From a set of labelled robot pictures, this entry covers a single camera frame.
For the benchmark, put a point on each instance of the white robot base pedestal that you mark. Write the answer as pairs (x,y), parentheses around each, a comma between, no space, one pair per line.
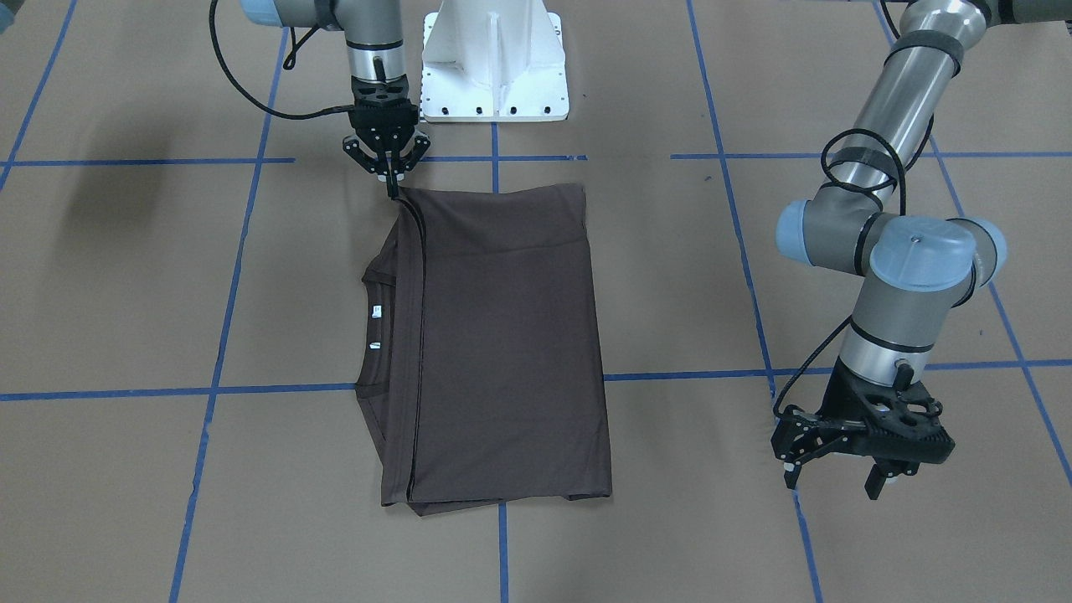
(493,61)

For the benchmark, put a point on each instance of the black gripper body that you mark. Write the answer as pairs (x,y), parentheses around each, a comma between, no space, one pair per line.
(384,132)
(825,425)

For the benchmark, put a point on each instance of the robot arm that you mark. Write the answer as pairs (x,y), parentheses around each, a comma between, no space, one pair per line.
(372,31)
(915,269)

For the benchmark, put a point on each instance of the dark brown t-shirt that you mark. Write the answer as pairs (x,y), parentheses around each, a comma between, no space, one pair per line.
(482,380)

